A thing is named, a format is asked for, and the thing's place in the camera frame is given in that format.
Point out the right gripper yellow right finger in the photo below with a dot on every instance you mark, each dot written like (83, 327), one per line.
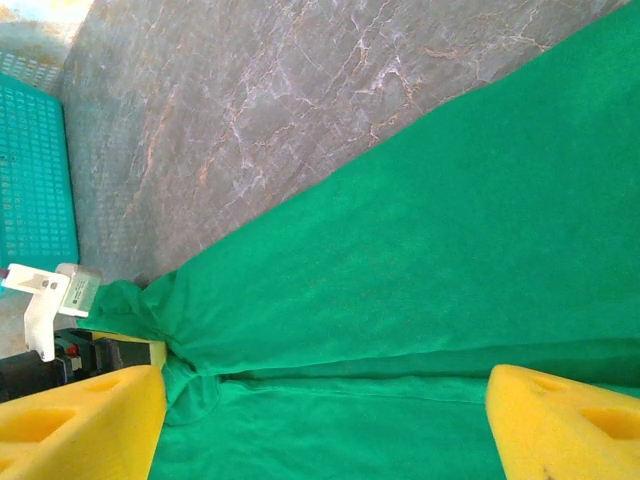
(560, 430)

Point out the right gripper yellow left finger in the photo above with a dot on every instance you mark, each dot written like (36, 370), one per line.
(75, 430)

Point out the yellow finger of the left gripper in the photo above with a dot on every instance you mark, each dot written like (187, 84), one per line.
(158, 354)

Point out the green t-shirt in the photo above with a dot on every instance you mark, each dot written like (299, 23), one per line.
(400, 275)

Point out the teal plastic mesh basket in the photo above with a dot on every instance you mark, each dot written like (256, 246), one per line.
(35, 175)

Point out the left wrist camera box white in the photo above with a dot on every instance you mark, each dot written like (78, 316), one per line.
(75, 292)

